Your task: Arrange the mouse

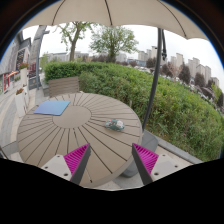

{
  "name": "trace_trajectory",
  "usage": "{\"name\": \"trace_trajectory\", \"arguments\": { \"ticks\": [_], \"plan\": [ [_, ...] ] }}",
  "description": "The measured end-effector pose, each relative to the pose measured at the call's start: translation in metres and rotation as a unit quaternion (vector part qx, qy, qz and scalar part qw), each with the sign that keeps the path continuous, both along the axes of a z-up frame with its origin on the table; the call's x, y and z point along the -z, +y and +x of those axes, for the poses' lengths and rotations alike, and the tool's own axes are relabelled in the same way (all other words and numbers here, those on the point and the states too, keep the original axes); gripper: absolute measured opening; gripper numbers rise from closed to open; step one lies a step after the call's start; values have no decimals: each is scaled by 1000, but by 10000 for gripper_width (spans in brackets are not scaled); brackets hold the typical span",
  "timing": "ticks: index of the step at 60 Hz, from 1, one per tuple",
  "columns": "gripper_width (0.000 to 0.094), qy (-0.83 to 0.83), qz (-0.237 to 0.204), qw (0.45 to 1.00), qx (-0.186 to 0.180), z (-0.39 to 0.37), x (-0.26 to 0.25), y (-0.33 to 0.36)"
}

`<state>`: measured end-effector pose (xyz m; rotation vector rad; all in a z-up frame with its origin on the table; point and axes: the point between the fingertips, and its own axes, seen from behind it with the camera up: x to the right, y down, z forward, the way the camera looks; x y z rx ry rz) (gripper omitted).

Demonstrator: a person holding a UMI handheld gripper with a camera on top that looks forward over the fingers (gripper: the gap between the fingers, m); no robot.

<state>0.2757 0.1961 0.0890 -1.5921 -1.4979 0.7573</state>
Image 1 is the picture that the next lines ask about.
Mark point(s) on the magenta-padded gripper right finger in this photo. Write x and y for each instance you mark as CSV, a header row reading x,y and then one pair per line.
x,y
165,165

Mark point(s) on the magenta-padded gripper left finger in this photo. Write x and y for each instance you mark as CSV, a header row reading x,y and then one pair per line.
x,y
58,165

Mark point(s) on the blue rectangular mouse pad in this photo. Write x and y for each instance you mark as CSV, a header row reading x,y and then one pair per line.
x,y
52,107

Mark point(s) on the grey umbrella base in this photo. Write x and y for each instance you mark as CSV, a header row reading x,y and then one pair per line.
x,y
148,143

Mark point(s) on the green hedge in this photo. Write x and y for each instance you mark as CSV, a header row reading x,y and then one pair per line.
x,y
166,103

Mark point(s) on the brown slatted patio chair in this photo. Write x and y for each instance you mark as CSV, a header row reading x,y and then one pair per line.
x,y
64,86

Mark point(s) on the dark curved umbrella pole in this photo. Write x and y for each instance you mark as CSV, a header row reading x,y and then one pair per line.
x,y
154,83

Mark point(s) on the tall white planter with flowers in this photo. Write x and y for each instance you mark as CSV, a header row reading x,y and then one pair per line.
x,y
23,75

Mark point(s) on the distant apartment buildings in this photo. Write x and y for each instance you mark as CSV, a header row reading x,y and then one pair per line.
x,y
193,65

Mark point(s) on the grey sign pillar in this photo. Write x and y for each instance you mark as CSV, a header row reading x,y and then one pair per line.
x,y
36,56

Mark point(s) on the grey storefront building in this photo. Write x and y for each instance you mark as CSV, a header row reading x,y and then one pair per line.
x,y
13,63

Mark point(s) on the thin-crowned tree with bare trunk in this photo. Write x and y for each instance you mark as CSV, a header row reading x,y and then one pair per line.
x,y
73,43

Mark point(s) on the round leafy tree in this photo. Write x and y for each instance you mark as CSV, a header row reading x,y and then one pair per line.
x,y
113,41

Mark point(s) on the beige patio umbrella canopy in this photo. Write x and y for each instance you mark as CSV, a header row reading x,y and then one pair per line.
x,y
113,11

